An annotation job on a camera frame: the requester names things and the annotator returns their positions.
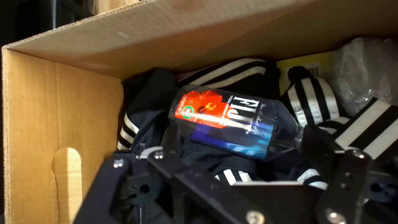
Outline dark white-striped Adidas jacket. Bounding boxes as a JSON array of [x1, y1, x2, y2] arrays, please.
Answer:
[[74, 56, 398, 224]]

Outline white cardboard box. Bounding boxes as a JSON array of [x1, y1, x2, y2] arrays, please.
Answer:
[[0, 0, 398, 224]]

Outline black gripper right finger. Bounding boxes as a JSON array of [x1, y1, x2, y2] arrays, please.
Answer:
[[301, 124, 398, 224]]

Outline clear Fiji water bottle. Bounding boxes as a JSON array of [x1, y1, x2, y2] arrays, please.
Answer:
[[167, 84, 306, 162]]

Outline crumpled clear plastic wrap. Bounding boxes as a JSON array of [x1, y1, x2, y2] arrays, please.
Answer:
[[329, 36, 398, 118]]

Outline yellow packet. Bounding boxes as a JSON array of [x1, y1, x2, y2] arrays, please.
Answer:
[[275, 51, 335, 96]]

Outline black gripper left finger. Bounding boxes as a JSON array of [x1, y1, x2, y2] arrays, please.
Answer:
[[74, 123, 266, 224]]

